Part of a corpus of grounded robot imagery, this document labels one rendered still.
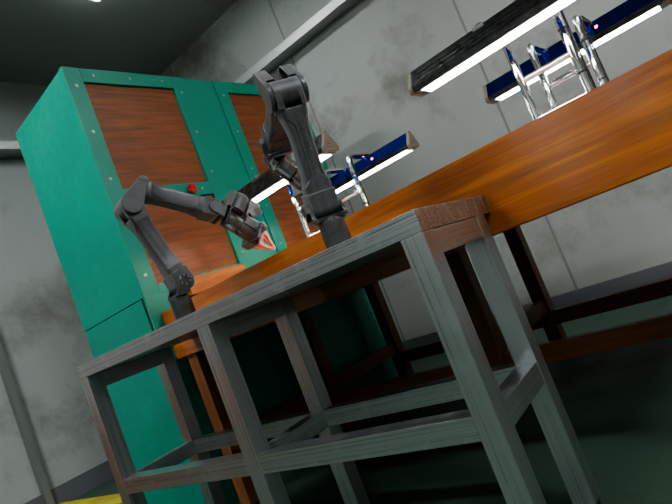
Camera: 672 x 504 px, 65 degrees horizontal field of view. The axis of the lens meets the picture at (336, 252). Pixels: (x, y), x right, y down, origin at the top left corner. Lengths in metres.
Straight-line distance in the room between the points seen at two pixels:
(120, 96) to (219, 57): 2.27
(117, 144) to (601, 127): 1.79
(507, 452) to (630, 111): 0.63
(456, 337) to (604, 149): 0.47
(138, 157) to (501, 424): 1.83
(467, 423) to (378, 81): 3.00
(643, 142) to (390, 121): 2.66
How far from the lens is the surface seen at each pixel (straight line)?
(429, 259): 0.88
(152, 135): 2.44
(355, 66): 3.82
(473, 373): 0.90
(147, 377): 2.24
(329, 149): 1.80
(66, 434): 4.05
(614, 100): 1.12
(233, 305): 1.17
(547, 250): 3.32
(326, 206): 1.21
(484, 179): 1.19
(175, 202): 1.69
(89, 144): 2.26
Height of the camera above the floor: 0.58
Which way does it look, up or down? 4 degrees up
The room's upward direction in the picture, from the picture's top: 22 degrees counter-clockwise
